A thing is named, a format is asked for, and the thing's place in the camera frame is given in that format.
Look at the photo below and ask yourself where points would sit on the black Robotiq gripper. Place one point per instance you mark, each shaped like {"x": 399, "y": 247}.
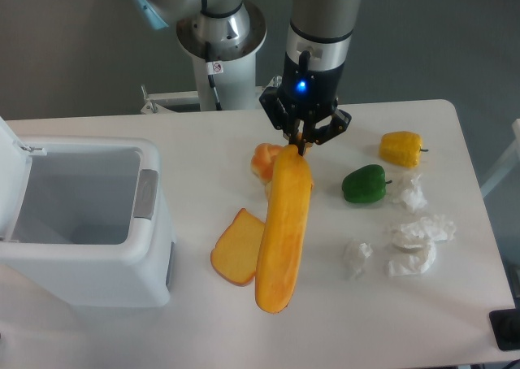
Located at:
{"x": 299, "y": 93}

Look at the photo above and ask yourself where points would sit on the long orange bread loaf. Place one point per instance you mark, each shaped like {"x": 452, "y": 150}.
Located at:
{"x": 280, "y": 250}

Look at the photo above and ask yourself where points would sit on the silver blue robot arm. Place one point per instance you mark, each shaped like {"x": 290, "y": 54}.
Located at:
{"x": 222, "y": 37}

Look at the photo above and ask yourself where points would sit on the small ridged bread piece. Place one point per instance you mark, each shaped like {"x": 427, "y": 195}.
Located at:
{"x": 269, "y": 190}

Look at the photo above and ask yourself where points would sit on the round braided bread roll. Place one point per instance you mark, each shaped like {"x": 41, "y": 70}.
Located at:
{"x": 264, "y": 161}

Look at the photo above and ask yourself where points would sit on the orange toast bread slice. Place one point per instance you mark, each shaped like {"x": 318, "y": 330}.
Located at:
{"x": 234, "y": 256}

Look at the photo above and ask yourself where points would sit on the white trash can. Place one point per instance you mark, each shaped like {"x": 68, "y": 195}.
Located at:
{"x": 86, "y": 218}

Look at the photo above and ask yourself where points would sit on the green bell pepper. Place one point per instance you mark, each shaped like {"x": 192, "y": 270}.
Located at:
{"x": 367, "y": 184}

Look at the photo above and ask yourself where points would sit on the yellow bell pepper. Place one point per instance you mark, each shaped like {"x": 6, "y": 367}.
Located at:
{"x": 402, "y": 148}

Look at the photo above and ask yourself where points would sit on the crumpled white tissue upper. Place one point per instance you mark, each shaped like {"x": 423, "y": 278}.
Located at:
{"x": 409, "y": 193}

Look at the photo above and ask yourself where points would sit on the crumpled white tissue small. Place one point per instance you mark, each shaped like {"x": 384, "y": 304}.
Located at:
{"x": 355, "y": 256}

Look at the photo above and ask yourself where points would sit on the crumpled white tissue lower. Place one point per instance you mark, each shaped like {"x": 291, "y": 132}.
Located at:
{"x": 415, "y": 257}

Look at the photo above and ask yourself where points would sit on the crumpled white tissue right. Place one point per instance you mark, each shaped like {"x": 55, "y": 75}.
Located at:
{"x": 430, "y": 228}

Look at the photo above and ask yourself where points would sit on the black device at edge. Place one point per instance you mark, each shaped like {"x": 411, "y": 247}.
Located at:
{"x": 505, "y": 326}

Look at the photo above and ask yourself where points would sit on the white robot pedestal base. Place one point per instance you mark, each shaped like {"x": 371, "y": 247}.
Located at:
{"x": 220, "y": 86}

